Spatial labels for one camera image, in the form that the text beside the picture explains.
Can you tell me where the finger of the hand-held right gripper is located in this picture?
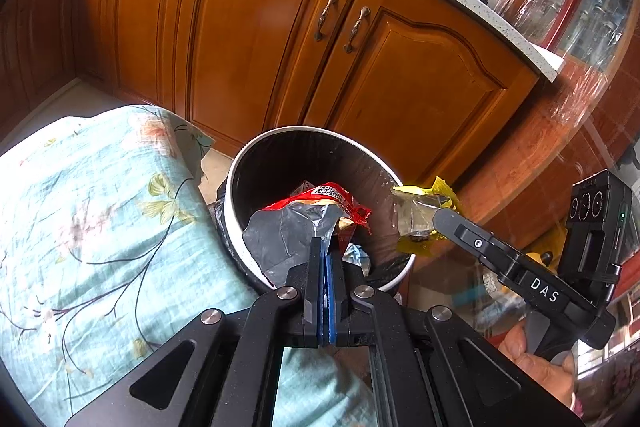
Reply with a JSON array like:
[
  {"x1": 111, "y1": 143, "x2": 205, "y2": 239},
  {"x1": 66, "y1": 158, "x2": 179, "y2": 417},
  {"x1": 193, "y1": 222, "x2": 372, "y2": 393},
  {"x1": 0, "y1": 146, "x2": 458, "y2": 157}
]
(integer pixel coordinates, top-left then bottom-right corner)
[{"x1": 432, "y1": 208, "x2": 524, "y2": 284}]

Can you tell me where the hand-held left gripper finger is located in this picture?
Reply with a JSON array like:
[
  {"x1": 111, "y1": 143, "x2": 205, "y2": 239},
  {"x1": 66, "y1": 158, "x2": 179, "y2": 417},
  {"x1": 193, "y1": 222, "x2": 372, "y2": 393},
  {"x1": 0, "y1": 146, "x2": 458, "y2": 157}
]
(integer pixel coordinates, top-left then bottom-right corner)
[
  {"x1": 64, "y1": 236, "x2": 327, "y2": 427},
  {"x1": 325, "y1": 256, "x2": 584, "y2": 427}
]

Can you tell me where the yellow snack wrapper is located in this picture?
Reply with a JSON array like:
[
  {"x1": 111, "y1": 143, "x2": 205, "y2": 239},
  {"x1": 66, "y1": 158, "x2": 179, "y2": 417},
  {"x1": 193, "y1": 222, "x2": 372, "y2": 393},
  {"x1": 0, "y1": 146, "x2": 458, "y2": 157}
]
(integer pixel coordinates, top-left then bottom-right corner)
[{"x1": 391, "y1": 176, "x2": 459, "y2": 256}]

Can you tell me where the red snack wrapper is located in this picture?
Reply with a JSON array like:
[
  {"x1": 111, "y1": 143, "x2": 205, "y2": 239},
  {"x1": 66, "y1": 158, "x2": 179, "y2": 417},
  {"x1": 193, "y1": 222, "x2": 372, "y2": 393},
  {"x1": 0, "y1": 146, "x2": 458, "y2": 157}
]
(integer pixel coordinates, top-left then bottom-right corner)
[{"x1": 242, "y1": 180, "x2": 374, "y2": 289}]

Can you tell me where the white trash bin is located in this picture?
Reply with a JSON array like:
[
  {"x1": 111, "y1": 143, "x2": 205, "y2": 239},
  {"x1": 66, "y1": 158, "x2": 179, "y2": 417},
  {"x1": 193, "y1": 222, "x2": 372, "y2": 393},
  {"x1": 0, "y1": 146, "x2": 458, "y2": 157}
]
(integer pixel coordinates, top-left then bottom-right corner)
[{"x1": 224, "y1": 125, "x2": 417, "y2": 294}]

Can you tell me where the black trash bag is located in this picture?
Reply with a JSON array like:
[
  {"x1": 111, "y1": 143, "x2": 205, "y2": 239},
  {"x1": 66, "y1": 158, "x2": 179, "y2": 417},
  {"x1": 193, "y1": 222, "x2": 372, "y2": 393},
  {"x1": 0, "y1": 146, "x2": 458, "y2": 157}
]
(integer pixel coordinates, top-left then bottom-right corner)
[{"x1": 214, "y1": 181, "x2": 403, "y2": 299}]

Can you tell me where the person's right hand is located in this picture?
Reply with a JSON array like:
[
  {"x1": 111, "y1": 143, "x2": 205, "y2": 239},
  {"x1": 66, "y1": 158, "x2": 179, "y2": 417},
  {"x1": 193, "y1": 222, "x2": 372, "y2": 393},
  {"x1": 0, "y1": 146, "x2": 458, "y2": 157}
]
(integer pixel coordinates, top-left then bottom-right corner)
[{"x1": 499, "y1": 323, "x2": 581, "y2": 413}]

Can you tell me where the plastic wrapped red cabinet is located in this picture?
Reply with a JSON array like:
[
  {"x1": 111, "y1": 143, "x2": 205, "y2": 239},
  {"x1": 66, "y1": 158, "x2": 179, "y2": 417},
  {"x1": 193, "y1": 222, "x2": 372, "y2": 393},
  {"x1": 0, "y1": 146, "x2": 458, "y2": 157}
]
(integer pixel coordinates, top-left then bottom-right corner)
[{"x1": 492, "y1": 0, "x2": 636, "y2": 188}]

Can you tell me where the floral teal tablecloth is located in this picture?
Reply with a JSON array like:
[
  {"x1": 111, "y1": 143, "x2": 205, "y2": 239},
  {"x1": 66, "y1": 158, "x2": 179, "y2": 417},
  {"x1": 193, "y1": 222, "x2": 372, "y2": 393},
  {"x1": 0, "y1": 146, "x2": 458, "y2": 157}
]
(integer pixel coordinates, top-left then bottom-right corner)
[{"x1": 0, "y1": 104, "x2": 377, "y2": 427}]

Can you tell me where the wooden kitchen cabinet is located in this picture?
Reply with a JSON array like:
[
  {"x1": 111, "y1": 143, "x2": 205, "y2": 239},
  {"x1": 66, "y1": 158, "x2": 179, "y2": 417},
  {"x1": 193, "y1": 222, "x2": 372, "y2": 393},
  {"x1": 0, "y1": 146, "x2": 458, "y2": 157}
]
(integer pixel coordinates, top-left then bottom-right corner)
[{"x1": 0, "y1": 0, "x2": 542, "y2": 214}]

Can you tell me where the bronze cabinet handle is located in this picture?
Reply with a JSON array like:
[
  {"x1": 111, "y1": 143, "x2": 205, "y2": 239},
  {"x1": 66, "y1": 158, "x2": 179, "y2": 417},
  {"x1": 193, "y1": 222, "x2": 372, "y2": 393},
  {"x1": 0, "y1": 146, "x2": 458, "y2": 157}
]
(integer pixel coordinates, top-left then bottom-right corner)
[
  {"x1": 313, "y1": 0, "x2": 340, "y2": 42},
  {"x1": 343, "y1": 6, "x2": 371, "y2": 54}
]

